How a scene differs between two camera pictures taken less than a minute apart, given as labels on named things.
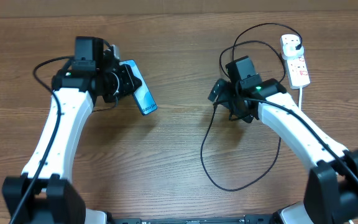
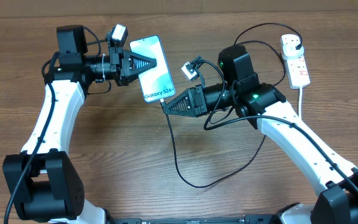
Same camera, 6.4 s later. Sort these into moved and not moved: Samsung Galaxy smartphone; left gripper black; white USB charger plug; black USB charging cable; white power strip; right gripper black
Moved: right gripper black; Samsung Galaxy smartphone; left gripper black; black USB charging cable
Not moved: white power strip; white USB charger plug
